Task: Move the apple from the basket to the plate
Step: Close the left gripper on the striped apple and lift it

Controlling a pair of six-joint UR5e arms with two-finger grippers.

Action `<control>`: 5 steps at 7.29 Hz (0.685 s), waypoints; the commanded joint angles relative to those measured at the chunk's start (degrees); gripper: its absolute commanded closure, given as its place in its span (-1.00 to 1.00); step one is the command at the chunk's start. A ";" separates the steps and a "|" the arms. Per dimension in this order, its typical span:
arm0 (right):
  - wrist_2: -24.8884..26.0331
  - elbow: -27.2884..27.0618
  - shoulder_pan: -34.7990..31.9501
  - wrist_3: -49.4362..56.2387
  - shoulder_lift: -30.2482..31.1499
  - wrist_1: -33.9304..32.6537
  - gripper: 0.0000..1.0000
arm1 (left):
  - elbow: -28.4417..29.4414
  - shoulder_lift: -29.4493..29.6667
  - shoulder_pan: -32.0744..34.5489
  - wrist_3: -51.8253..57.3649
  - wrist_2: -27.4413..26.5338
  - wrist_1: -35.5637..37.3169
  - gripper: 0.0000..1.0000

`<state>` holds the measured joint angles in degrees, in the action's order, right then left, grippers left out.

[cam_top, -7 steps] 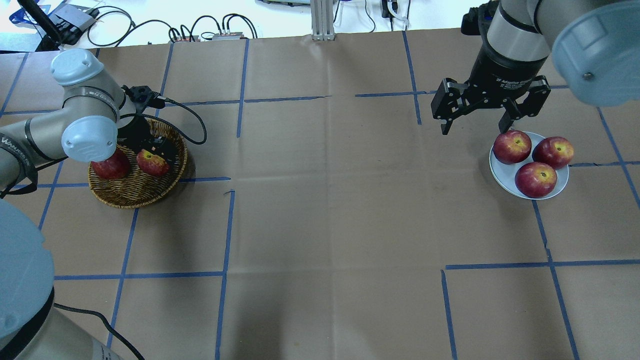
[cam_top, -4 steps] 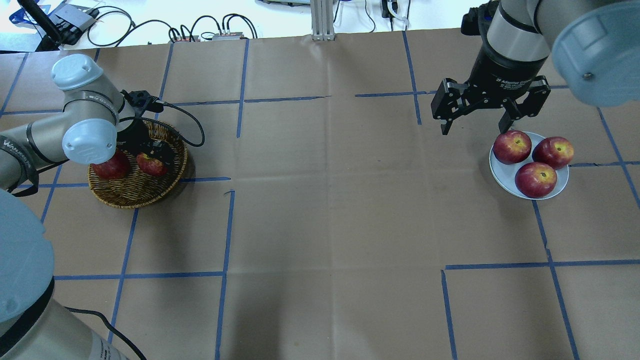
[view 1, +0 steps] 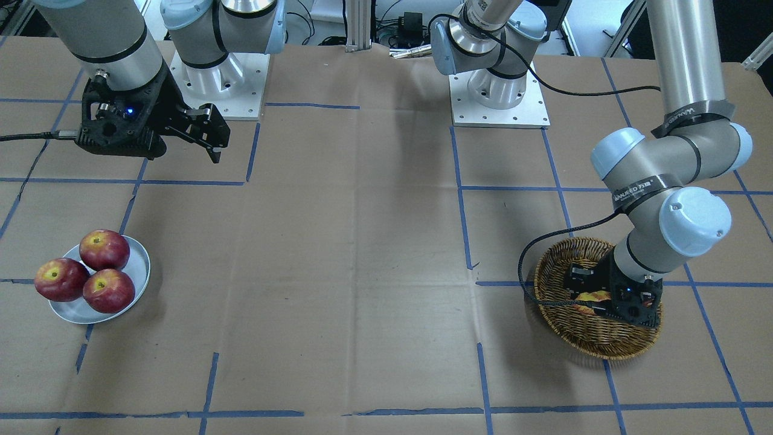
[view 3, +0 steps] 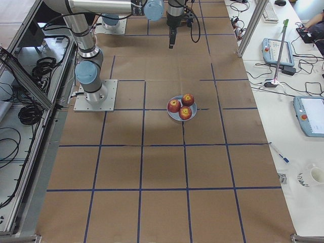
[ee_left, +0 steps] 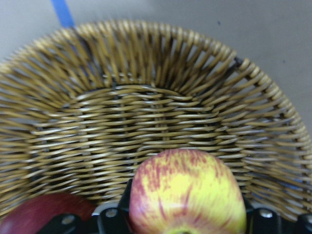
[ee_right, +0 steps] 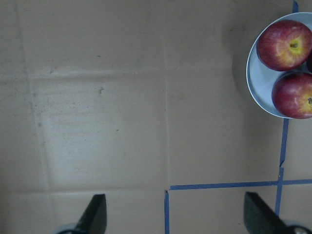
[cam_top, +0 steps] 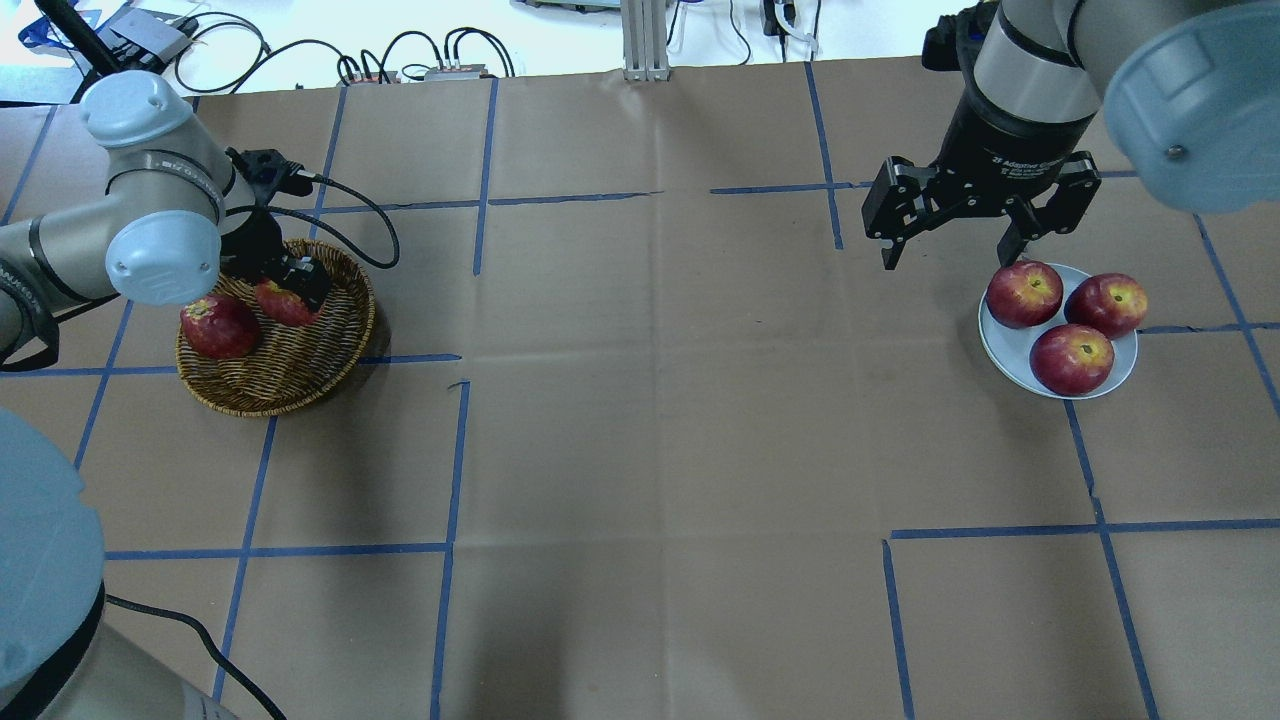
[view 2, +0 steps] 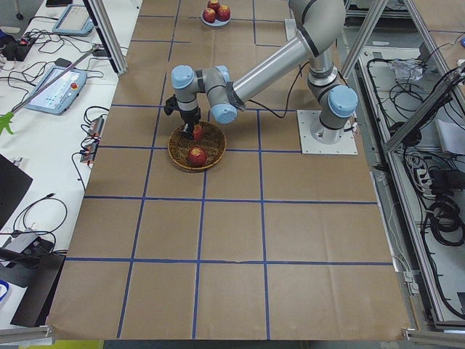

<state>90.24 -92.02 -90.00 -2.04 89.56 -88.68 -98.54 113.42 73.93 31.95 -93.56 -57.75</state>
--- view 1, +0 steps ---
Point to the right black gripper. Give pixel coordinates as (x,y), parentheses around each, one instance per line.
(168,100)

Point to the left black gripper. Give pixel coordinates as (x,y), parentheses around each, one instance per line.
(598,277)

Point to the yellow-red apple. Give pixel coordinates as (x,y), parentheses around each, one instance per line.
(597,296)

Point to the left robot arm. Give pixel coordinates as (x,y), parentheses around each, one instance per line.
(650,181)

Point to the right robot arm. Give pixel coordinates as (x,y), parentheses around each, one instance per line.
(113,35)

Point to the woven wicker basket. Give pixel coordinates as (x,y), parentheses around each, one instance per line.
(593,335)

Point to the red apple on plate back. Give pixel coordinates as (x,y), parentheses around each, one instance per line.
(104,249)

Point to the red apple on plate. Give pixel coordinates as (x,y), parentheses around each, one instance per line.
(104,249)
(61,280)
(109,291)

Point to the red apple on plate front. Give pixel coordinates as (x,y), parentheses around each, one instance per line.
(109,291)

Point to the black power adapter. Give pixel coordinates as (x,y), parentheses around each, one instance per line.
(410,30)

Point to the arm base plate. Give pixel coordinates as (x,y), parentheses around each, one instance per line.
(241,90)
(501,115)

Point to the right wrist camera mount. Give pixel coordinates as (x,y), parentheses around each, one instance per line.
(127,123)

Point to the aluminium frame post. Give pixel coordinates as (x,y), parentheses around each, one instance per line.
(358,20)

